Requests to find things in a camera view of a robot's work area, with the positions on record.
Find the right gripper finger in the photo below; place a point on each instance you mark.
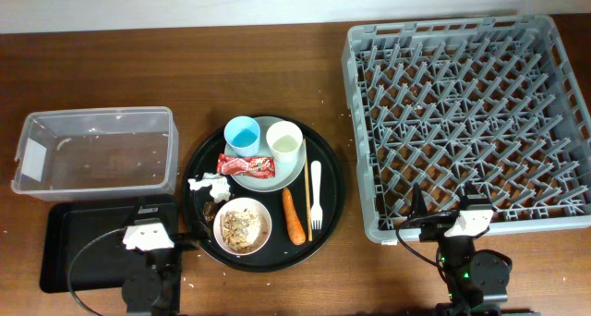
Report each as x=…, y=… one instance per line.
x=470, y=192
x=418, y=206

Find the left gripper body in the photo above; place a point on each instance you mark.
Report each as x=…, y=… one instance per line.
x=164, y=258

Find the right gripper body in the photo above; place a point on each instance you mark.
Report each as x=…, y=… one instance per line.
x=437, y=226

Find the brown food chunk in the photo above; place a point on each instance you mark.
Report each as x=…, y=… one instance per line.
x=209, y=210

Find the pink bowl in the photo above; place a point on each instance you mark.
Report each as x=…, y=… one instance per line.
x=242, y=226

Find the white tissue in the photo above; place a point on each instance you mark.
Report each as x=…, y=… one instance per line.
x=218, y=184

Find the red snack wrapper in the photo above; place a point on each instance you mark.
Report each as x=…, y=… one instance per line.
x=259, y=167

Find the orange carrot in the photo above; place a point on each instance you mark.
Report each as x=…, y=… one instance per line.
x=294, y=227

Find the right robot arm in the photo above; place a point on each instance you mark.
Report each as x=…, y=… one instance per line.
x=476, y=279

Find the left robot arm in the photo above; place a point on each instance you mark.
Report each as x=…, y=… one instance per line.
x=154, y=289

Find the grey dishwasher rack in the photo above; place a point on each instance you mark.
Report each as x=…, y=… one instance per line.
x=489, y=101

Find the black rectangular tray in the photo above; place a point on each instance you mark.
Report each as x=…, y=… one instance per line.
x=72, y=225

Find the round black serving tray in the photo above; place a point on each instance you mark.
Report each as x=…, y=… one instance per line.
x=279, y=252

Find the clear plastic bin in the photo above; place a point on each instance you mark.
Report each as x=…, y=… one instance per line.
x=99, y=153

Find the white plastic fork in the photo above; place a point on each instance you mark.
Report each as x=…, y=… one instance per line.
x=316, y=210

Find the blue plastic cup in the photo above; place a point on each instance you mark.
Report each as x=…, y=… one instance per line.
x=242, y=134

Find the wooden chopstick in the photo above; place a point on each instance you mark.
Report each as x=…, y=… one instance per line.
x=307, y=191

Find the cream plastic cup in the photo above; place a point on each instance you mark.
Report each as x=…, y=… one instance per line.
x=284, y=139

